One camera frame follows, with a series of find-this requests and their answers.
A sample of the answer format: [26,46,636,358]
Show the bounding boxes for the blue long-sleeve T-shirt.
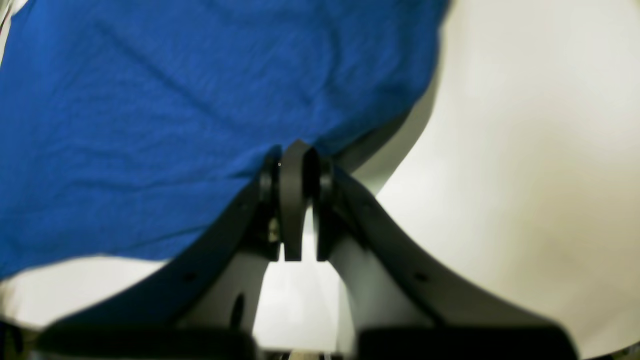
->
[0,0,450,278]

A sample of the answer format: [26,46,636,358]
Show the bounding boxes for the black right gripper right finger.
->
[313,158,578,360]

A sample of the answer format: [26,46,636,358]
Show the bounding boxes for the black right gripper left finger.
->
[35,140,313,360]

